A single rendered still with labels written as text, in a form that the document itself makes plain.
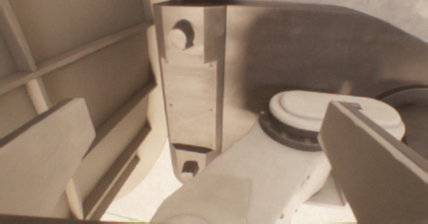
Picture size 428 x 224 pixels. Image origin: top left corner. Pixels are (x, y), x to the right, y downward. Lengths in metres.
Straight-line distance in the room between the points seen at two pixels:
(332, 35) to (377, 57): 0.10
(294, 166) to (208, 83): 0.26
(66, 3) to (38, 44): 0.09
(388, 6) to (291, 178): 0.50
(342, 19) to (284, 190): 0.32
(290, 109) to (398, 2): 0.43
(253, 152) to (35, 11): 0.38
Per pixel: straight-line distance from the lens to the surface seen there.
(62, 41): 0.45
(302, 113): 0.35
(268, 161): 0.32
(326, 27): 0.47
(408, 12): 0.71
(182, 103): 0.52
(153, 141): 0.88
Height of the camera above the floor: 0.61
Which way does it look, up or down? 58 degrees down
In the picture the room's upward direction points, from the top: 157 degrees counter-clockwise
